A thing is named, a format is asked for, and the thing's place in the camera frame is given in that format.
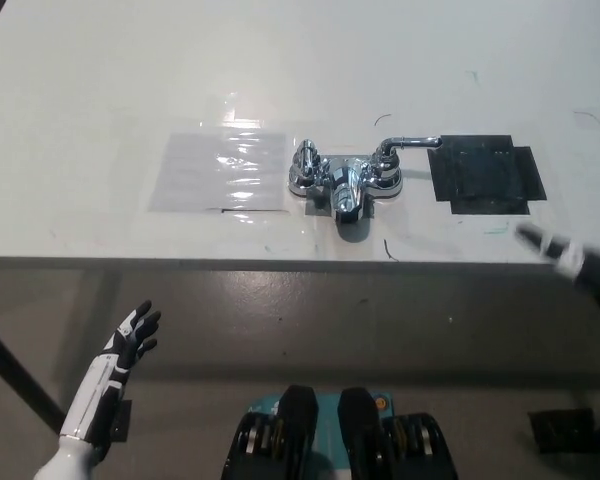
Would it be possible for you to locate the chrome left faucet handle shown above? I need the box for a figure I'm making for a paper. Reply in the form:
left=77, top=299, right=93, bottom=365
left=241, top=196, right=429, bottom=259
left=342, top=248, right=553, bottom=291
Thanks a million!
left=293, top=139, right=322, bottom=187

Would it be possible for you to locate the clear laminated paper sheet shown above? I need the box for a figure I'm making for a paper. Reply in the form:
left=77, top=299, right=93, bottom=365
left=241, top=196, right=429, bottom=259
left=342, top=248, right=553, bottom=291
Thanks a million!
left=147, top=130, right=288, bottom=215

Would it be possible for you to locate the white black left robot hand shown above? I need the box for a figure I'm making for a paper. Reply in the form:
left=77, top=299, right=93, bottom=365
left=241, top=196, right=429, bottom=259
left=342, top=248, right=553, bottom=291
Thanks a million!
left=59, top=299, right=162, bottom=446

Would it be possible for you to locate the black tape patch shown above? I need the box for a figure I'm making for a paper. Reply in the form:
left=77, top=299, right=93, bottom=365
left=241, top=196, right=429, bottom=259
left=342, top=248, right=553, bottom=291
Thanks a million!
left=426, top=133, right=548, bottom=216

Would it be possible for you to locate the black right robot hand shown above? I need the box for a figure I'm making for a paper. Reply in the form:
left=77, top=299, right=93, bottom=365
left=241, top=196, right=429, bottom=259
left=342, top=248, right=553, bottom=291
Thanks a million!
left=514, top=222, right=589, bottom=282

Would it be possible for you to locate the chrome faucet body with spout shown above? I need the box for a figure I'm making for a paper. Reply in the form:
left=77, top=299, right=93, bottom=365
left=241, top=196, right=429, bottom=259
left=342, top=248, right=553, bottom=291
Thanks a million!
left=287, top=152, right=405, bottom=225

